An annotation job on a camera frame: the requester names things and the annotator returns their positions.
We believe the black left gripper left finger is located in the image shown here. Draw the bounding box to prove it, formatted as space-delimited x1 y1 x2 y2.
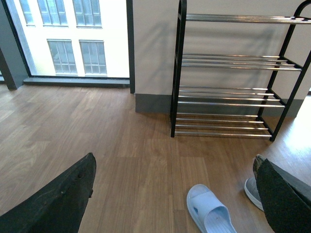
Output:
0 153 97 233

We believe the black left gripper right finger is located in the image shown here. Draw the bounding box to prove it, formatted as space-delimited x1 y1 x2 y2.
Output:
257 159 311 233

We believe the grey knit sneaker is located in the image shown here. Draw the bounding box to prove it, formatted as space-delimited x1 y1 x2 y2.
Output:
244 154 265 211

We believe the light blue slide sandal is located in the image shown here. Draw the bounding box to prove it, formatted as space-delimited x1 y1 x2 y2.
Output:
186 184 236 233

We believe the black chrome shoe rack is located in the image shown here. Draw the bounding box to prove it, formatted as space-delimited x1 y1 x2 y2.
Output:
170 0 311 142

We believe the large window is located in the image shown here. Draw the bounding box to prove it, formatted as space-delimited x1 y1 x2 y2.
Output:
0 0 135 93

